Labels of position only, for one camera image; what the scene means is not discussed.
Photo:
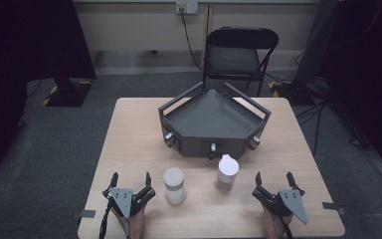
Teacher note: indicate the white wall socket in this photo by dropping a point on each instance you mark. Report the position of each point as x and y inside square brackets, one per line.
[186, 7]

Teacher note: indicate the white lid seasoning jar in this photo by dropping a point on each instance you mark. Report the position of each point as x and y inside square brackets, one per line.
[227, 171]

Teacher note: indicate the dark curtain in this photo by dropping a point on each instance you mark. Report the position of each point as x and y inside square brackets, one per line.
[20, 66]
[368, 66]

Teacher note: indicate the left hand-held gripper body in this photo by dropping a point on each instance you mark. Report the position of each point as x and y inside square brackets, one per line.
[122, 199]

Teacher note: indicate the grey lid seasoning jar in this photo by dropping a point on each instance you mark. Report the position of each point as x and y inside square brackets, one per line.
[174, 186]

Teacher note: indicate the person's right hand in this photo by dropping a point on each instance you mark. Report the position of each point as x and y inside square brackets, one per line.
[272, 227]

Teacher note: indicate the black striped floor base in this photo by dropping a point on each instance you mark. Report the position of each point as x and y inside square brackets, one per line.
[293, 93]

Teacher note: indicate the person's left hand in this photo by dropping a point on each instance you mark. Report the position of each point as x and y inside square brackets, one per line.
[136, 225]

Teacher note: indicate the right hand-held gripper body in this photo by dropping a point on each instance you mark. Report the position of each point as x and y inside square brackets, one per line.
[291, 200]

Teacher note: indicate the grey upright panel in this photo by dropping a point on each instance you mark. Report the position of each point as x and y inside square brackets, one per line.
[318, 40]

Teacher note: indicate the black folding chair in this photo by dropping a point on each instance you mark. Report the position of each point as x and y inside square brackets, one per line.
[233, 59]

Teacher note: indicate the grey tape strip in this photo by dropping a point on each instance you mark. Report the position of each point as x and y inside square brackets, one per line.
[333, 207]
[85, 213]

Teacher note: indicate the black stand base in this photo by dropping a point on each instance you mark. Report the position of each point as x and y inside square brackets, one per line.
[67, 93]

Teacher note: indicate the black corner rack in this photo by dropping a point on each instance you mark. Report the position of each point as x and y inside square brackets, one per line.
[212, 116]

